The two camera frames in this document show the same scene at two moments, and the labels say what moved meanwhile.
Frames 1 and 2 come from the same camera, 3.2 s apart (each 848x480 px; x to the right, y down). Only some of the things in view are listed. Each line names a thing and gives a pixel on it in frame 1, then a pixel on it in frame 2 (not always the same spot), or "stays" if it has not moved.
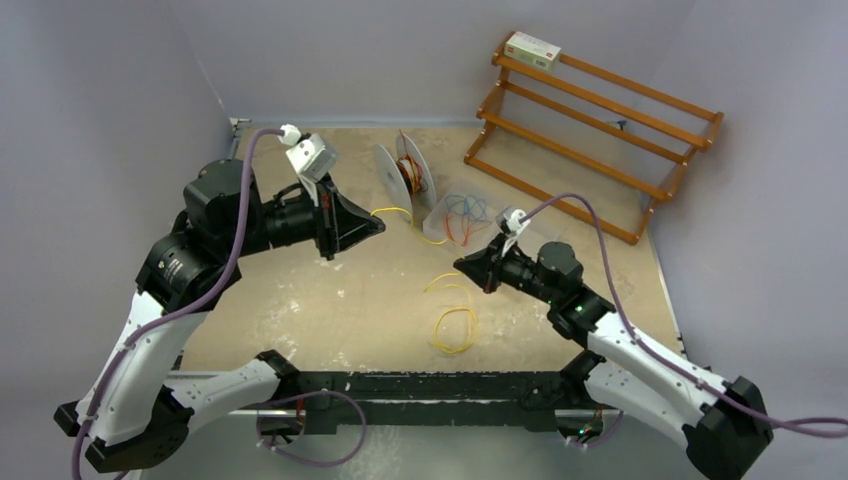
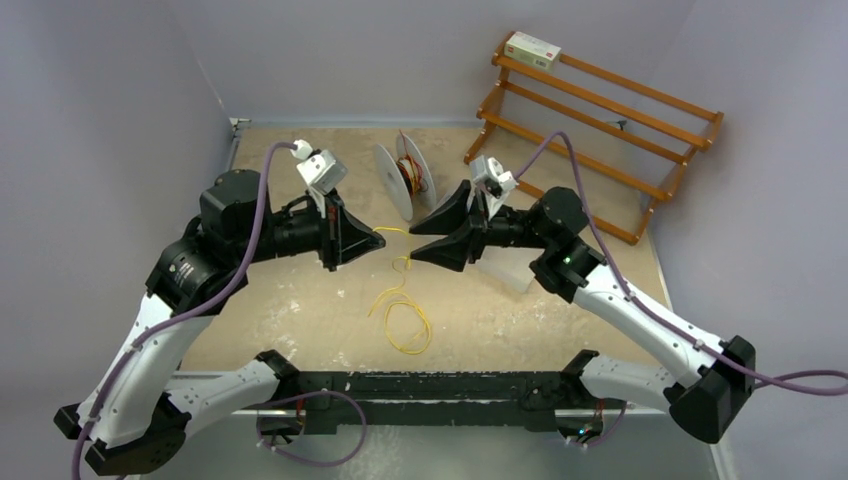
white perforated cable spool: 408,178 stays
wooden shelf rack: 674,130 stays
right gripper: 485,268 -> 455,250
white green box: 533,51 stays
